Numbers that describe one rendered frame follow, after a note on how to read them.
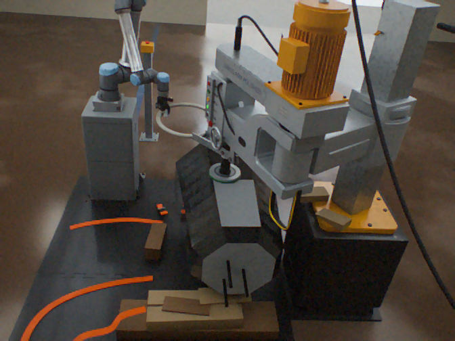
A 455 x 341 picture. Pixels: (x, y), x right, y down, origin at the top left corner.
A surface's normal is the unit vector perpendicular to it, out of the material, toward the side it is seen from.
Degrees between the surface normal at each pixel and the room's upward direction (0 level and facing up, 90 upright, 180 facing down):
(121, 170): 90
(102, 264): 0
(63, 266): 0
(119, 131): 90
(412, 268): 0
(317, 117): 90
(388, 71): 90
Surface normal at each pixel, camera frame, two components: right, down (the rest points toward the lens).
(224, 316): 0.08, -0.83
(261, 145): 0.47, 0.52
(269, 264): 0.09, 0.55
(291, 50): -0.88, 0.19
